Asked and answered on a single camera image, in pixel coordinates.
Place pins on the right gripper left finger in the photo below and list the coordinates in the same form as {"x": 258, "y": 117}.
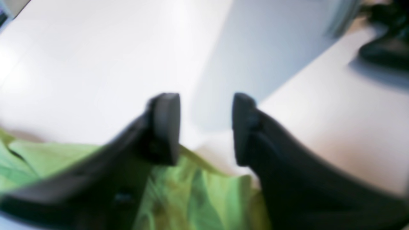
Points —
{"x": 104, "y": 191}

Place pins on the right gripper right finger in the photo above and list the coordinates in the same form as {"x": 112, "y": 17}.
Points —
{"x": 302, "y": 192}

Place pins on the green t-shirt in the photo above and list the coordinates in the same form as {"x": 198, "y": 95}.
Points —
{"x": 190, "y": 196}

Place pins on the black game controller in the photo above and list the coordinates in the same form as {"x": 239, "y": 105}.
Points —
{"x": 392, "y": 48}

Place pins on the grey partition panel left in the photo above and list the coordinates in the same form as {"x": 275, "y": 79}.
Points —
{"x": 341, "y": 14}

